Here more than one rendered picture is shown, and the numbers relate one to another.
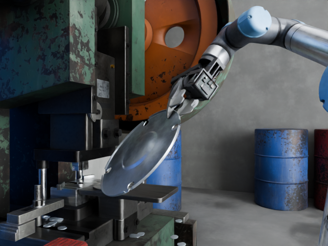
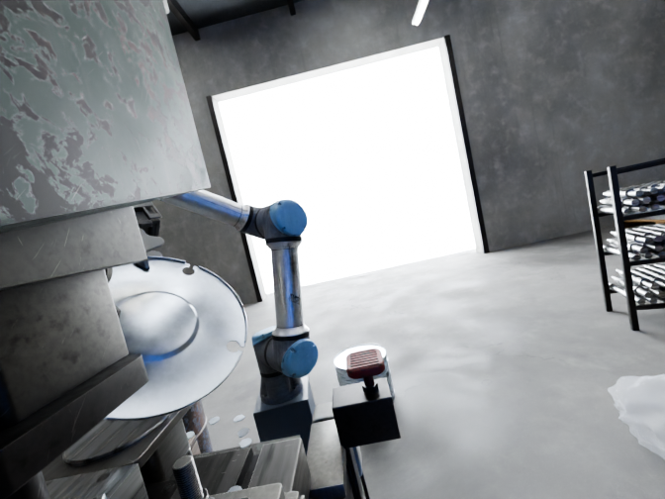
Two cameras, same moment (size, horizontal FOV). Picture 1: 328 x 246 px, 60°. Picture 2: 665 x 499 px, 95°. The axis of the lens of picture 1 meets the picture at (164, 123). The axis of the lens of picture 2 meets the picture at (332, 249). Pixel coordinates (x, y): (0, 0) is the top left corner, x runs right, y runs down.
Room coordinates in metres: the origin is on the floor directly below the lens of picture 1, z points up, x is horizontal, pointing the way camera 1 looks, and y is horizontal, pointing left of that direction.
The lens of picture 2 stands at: (0.64, 0.62, 0.98)
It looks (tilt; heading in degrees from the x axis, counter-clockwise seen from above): 5 degrees down; 251
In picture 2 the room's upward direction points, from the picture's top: 13 degrees counter-clockwise
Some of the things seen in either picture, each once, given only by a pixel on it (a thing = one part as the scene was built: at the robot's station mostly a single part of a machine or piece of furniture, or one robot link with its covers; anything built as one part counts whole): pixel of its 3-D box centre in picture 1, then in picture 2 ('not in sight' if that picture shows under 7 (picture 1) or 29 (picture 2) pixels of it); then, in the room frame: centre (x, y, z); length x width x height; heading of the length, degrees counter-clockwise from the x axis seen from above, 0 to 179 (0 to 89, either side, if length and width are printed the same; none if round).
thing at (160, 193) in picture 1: (129, 210); (157, 445); (0.80, 0.10, 0.72); 0.25 x 0.14 x 0.14; 68
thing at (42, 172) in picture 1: (42, 178); not in sight; (0.81, 0.35, 0.81); 0.02 x 0.02 x 0.14
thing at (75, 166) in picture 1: (81, 163); not in sight; (0.86, 0.25, 0.84); 0.05 x 0.03 x 0.04; 158
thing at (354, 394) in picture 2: not in sight; (370, 441); (0.49, 0.16, 0.62); 0.10 x 0.06 x 0.20; 158
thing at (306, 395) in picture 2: not in sight; (297, 449); (0.58, -0.44, 0.23); 0.18 x 0.18 x 0.45; 75
